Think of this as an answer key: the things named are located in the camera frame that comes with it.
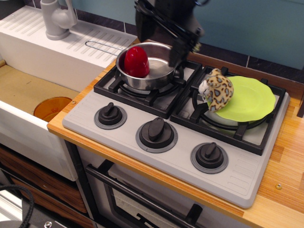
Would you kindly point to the grey toy faucet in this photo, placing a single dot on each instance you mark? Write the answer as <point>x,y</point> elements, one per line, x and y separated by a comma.
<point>57,21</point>

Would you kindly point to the middle black stove knob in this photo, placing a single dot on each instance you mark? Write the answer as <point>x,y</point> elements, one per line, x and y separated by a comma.
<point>156,136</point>

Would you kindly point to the black stove knob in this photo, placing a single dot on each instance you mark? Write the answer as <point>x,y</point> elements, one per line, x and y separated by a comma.
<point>110,117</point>
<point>209,158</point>
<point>156,136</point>

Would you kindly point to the left black burner grate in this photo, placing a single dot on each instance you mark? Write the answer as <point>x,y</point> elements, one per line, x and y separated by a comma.
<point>159,102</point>

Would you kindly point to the grey toy stove top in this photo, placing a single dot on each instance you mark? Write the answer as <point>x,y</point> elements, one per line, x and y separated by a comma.
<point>238,183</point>

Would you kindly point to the black oven door handle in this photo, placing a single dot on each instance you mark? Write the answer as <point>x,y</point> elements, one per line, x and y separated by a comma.
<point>188,222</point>

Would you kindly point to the stuffed cheetah toy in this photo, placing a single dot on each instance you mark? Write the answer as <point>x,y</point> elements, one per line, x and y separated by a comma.
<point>216,89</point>

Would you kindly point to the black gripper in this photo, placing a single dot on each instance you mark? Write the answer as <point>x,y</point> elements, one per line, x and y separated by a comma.
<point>176,17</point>

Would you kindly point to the stainless steel pot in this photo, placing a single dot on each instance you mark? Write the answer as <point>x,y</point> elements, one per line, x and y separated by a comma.
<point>160,74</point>

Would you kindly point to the red plastic pepper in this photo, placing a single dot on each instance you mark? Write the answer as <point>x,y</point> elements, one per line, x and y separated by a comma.
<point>136,62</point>

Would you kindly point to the lime green plate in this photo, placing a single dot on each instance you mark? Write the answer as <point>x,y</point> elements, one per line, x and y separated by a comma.
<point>252,100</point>

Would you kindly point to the left black stove knob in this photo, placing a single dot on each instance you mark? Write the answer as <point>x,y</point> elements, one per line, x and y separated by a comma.
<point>110,117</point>

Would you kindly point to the right black stove knob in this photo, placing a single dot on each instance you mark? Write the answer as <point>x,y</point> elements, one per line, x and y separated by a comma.
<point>209,158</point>

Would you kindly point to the white toy sink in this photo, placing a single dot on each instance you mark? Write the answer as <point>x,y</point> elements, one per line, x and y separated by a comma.
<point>34,68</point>

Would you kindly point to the oven door with window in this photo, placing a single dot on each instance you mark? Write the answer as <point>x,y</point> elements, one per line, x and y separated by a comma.
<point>133,201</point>

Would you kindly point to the black burner grate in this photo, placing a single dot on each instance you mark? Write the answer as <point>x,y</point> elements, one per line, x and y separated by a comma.
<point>159,102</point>
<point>253,136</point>

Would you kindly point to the wooden drawer front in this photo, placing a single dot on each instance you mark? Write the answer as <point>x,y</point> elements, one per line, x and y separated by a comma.
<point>58,195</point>

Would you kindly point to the right black burner grate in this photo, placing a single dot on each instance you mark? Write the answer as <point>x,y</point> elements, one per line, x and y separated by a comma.
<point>253,136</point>

